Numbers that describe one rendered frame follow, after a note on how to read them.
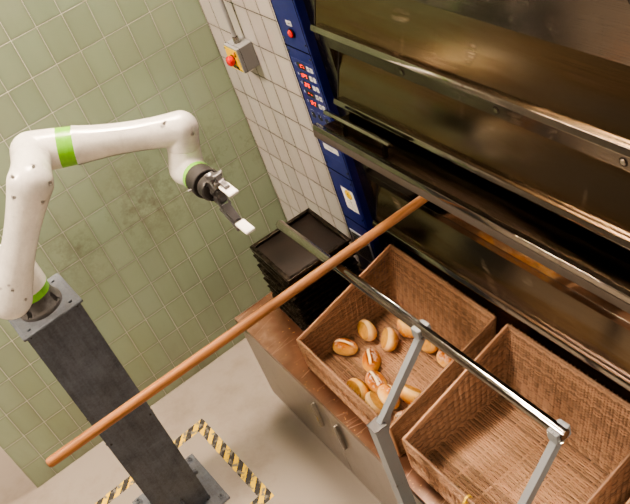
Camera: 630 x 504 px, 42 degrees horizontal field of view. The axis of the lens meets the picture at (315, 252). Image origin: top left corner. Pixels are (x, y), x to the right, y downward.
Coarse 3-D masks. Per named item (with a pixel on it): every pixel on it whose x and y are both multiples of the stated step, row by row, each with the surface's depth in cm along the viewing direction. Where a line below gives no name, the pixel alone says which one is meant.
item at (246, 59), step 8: (232, 40) 305; (240, 40) 304; (248, 40) 302; (224, 48) 306; (232, 48) 301; (240, 48) 299; (248, 48) 301; (232, 56) 304; (240, 56) 301; (248, 56) 302; (256, 56) 304; (240, 64) 303; (248, 64) 304; (256, 64) 306
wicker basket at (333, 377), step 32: (384, 256) 298; (352, 288) 296; (384, 288) 307; (416, 288) 294; (448, 288) 276; (320, 320) 295; (352, 320) 304; (384, 320) 308; (448, 320) 282; (320, 352) 303; (384, 352) 297; (480, 352) 263; (416, 384) 282; (448, 384) 261; (416, 416) 259
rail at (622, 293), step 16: (320, 128) 258; (352, 144) 246; (384, 160) 236; (400, 176) 230; (416, 176) 226; (432, 192) 220; (464, 208) 211; (496, 224) 203; (528, 240) 196; (544, 256) 192; (560, 256) 189; (576, 272) 185; (592, 272) 183; (608, 288) 179; (624, 288) 177
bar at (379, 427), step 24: (360, 288) 240; (432, 336) 217; (408, 360) 224; (456, 360) 210; (504, 384) 200; (384, 408) 228; (528, 408) 193; (384, 432) 229; (552, 432) 186; (384, 456) 234; (552, 456) 189
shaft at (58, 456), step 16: (416, 208) 255; (384, 224) 251; (368, 240) 249; (336, 256) 246; (320, 272) 244; (288, 288) 242; (304, 288) 243; (272, 304) 240; (256, 320) 238; (224, 336) 235; (208, 352) 234; (176, 368) 231; (160, 384) 229; (128, 400) 228; (144, 400) 228; (112, 416) 225; (96, 432) 224; (64, 448) 221; (48, 464) 220
